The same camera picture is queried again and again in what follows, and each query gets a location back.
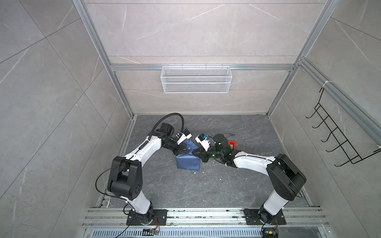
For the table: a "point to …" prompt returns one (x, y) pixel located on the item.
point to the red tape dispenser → (233, 145)
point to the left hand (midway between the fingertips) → (188, 148)
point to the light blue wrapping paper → (188, 160)
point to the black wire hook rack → (339, 136)
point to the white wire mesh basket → (196, 78)
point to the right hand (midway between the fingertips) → (195, 152)
